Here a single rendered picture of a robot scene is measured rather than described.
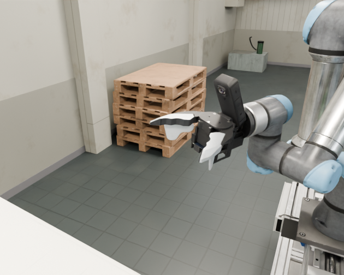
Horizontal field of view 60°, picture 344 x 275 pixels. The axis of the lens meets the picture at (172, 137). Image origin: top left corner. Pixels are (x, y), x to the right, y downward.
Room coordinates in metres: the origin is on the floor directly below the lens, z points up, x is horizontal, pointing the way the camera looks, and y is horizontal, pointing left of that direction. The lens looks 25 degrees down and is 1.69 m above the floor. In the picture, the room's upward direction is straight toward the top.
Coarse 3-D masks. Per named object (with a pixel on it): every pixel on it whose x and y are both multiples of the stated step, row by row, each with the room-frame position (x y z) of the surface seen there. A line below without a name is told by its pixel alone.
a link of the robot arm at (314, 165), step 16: (336, 96) 0.65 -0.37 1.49; (336, 112) 0.62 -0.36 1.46; (320, 128) 0.61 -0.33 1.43; (336, 128) 0.59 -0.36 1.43; (304, 144) 0.61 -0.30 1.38; (320, 144) 0.58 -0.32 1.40; (336, 144) 0.57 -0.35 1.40; (288, 160) 0.59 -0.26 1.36; (304, 160) 0.57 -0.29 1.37; (320, 160) 0.55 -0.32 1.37; (288, 176) 0.58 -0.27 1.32; (304, 176) 0.55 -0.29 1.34; (320, 176) 0.53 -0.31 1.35; (336, 176) 0.54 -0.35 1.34; (320, 192) 0.53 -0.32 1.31
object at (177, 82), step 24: (144, 72) 3.76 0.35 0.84; (168, 72) 3.76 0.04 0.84; (192, 72) 3.76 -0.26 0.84; (120, 96) 3.37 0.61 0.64; (144, 96) 3.23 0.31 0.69; (168, 96) 3.09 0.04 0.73; (192, 96) 3.64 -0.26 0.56; (120, 120) 3.39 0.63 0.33; (144, 120) 3.24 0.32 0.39; (120, 144) 3.35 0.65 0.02; (144, 144) 3.19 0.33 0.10; (168, 144) 3.07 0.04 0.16
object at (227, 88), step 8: (216, 80) 0.56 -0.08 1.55; (224, 80) 0.55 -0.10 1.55; (232, 80) 0.55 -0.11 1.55; (216, 88) 0.56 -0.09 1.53; (224, 88) 0.55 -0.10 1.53; (232, 88) 0.54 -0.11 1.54; (224, 96) 0.55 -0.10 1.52; (232, 96) 0.54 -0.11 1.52; (240, 96) 0.56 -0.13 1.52; (224, 104) 0.57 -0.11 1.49; (232, 104) 0.55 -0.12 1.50; (240, 104) 0.56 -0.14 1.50; (224, 112) 0.59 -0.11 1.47; (232, 112) 0.57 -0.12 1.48; (240, 112) 0.56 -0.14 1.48; (240, 120) 0.57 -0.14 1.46
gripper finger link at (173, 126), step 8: (152, 120) 0.56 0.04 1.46; (160, 120) 0.55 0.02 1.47; (168, 120) 0.56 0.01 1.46; (176, 120) 0.56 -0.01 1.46; (184, 120) 0.56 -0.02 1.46; (192, 120) 0.57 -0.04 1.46; (168, 128) 0.57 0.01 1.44; (176, 128) 0.57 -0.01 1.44; (184, 128) 0.57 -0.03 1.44; (192, 128) 0.58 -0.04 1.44; (168, 136) 0.57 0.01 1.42; (176, 136) 0.58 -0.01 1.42
